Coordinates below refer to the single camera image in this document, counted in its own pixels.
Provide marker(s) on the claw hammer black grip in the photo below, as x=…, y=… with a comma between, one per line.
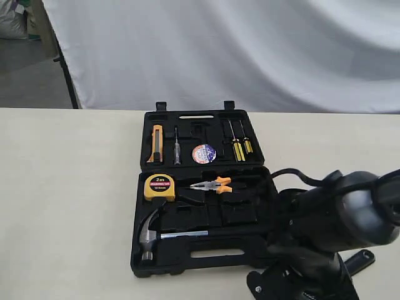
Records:
x=148, y=238

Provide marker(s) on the clear handle tester screwdriver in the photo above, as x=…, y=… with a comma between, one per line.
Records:
x=177, y=148

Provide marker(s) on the orange utility knife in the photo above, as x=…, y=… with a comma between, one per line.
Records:
x=157, y=145

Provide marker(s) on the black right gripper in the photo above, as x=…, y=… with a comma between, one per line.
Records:
x=321, y=275

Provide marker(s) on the orange handled pliers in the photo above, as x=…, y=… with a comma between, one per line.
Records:
x=219, y=185

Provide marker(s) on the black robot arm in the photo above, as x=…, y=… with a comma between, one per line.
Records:
x=310, y=228

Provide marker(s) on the black electrical tape roll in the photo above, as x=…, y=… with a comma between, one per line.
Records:
x=204, y=154

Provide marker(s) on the grey woven sack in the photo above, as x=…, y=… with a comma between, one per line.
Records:
x=13, y=20

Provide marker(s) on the white backdrop curtain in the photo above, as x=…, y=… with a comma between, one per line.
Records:
x=267, y=56

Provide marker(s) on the black backdrop stand pole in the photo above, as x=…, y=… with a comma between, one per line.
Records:
x=67, y=76

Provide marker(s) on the black plastic tool case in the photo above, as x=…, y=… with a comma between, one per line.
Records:
x=253, y=192

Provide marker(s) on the green white bag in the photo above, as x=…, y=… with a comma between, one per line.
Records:
x=32, y=29

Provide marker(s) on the yellow tape measure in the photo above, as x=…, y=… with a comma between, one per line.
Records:
x=159, y=186

